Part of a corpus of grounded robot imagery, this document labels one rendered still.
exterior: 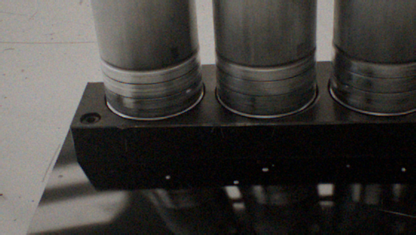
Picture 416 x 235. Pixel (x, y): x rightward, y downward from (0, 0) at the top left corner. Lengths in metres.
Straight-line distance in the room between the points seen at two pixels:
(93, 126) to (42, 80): 0.07
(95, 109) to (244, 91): 0.04
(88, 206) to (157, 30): 0.04
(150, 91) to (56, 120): 0.06
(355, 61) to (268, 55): 0.02
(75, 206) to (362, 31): 0.07
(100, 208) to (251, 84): 0.04
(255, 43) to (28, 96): 0.10
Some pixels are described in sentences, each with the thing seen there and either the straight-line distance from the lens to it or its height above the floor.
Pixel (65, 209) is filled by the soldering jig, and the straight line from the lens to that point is 0.16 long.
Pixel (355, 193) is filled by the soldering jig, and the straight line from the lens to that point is 0.16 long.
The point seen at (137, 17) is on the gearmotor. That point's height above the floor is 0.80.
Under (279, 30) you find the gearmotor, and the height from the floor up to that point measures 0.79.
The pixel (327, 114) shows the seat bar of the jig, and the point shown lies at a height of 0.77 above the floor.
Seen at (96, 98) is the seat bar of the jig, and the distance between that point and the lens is 0.18.
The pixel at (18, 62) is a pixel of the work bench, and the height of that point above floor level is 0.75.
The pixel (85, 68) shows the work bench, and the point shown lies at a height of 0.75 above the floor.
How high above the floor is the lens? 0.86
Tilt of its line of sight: 33 degrees down
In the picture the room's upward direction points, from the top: 4 degrees counter-clockwise
